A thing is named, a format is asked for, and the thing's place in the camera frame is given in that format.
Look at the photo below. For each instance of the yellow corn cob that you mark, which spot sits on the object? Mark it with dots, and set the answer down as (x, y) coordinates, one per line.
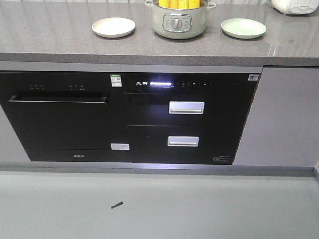
(194, 4)
(183, 4)
(173, 4)
(163, 3)

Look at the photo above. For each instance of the black disinfection drawer cabinet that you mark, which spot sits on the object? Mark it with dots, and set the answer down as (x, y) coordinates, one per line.
(227, 98)

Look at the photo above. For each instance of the black tape strip far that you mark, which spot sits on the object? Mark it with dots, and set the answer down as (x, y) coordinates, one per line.
(117, 204)

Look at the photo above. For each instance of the green electric cooking pot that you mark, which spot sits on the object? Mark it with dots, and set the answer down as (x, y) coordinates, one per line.
(179, 23)

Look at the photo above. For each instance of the black built-in dishwasher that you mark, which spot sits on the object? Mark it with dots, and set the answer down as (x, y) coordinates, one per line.
(66, 116)

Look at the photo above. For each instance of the cream white plate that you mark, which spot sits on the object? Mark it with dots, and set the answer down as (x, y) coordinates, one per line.
(113, 27)

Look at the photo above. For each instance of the light green plate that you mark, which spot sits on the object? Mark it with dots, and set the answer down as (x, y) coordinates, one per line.
(243, 28)

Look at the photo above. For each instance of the grey cabinet door left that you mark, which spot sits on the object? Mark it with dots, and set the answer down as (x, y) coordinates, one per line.
(11, 151)

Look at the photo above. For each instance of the upper silver drawer handle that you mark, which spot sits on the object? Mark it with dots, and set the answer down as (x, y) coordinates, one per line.
(183, 107)

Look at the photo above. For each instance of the silver drawer handle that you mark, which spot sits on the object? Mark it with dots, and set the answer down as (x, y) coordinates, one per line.
(183, 107)
(183, 141)

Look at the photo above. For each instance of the lower silver drawer handle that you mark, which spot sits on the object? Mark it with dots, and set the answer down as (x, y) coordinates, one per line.
(183, 141)

